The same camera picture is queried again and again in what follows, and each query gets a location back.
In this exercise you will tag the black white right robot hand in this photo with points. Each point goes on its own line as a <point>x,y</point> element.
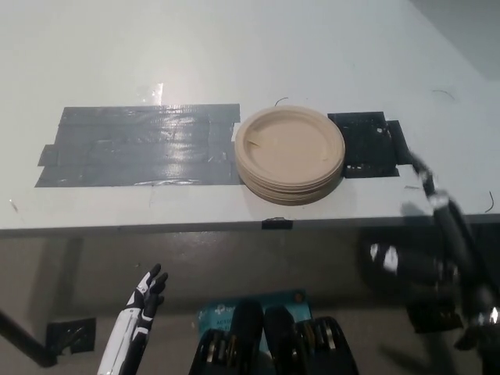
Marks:
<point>449,234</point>

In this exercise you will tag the black tape patch on table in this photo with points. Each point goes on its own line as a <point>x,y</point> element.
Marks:
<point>367,144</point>

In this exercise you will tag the small black tape piece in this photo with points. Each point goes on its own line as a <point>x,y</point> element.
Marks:
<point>276,223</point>

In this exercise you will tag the grey duct tape patch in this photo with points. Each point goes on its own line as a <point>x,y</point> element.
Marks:
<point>136,152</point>

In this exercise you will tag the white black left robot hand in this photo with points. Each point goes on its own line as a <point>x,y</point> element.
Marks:
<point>129,328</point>

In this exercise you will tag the stack of beige plates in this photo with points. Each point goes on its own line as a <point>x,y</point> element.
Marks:
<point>289,148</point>

